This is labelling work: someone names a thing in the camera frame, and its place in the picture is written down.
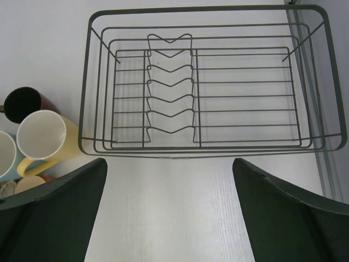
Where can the yellow ceramic mug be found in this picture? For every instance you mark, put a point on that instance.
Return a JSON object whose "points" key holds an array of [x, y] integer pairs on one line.
{"points": [[46, 138]]}

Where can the small orange cup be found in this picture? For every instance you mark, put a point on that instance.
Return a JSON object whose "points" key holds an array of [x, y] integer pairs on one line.
{"points": [[27, 183]]}

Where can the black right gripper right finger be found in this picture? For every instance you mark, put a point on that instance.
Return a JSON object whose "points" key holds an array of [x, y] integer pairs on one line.
{"points": [[288, 223]]}

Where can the dark brown mug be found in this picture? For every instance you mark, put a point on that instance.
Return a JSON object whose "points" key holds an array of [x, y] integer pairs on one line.
{"points": [[23, 101]]}

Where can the grey wire dish rack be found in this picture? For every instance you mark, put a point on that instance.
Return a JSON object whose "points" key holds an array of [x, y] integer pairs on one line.
{"points": [[208, 82]]}

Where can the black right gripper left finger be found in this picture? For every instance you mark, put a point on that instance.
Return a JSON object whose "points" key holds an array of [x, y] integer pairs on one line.
{"points": [[53, 221]]}

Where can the light blue ceramic mug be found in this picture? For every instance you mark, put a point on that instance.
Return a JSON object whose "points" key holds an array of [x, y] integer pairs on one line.
{"points": [[11, 156]]}

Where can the fluted beige small cup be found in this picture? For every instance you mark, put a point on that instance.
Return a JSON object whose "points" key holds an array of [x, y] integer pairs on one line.
{"points": [[7, 188]]}

